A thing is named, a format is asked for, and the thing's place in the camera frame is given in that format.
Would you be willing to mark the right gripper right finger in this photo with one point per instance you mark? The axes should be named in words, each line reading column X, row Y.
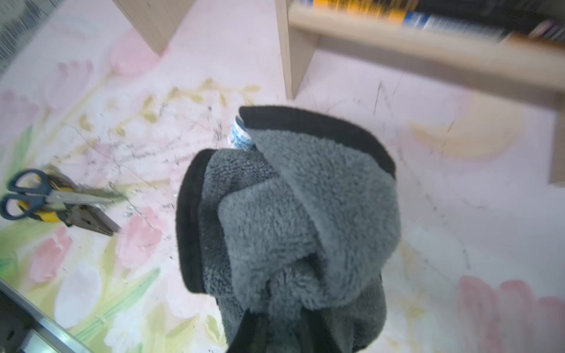
column 315, row 335

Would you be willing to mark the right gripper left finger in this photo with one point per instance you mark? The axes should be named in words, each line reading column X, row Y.
column 252, row 334

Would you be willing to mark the grey microfibre cloth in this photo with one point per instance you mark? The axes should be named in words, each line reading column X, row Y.
column 306, row 220

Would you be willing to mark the light wooden bookshelf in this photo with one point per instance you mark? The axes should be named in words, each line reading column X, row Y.
column 299, row 28

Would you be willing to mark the pink floral table mat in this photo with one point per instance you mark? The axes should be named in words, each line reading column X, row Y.
column 408, row 201

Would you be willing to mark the black book on lower shelf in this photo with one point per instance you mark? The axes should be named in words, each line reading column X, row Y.
column 533, row 20

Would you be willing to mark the yellow handled pliers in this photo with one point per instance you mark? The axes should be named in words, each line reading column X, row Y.
column 88, row 217

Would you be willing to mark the aluminium mounting rail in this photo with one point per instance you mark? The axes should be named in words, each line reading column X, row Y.
column 25, row 328

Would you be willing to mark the blue handled scissors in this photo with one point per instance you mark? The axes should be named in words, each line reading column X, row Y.
column 37, row 189

